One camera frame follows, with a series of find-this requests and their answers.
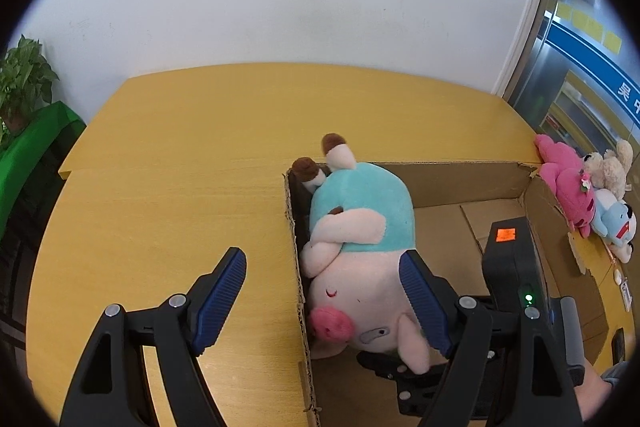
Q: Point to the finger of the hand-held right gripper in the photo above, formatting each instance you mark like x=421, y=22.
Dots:
x=410, y=389

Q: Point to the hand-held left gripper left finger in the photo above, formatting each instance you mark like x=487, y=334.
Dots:
x=220, y=302

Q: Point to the blue banner strip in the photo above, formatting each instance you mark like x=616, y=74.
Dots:
x=585, y=54

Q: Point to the blue and white plush toy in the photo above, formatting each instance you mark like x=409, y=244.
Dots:
x=617, y=222

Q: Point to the small white object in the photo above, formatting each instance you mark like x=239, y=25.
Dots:
x=619, y=277

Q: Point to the pink pig plush toy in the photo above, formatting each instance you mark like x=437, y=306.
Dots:
x=360, y=277

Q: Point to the cardboard box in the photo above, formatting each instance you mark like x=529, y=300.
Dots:
x=450, y=227

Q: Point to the wooden desktop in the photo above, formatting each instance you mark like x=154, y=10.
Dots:
x=175, y=147

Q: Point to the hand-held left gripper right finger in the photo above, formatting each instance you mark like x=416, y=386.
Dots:
x=425, y=307

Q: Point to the glass door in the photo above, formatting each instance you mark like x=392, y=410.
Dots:
x=550, y=77

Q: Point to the yellow sticky note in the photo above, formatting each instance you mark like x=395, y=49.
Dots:
x=613, y=42
x=565, y=10
x=595, y=29
x=580, y=20

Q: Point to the beige plush toy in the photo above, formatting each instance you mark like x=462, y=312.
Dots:
x=607, y=169

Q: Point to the person's right hand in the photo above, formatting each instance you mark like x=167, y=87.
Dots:
x=592, y=392

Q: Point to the green potted plant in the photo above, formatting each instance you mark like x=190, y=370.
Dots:
x=25, y=77

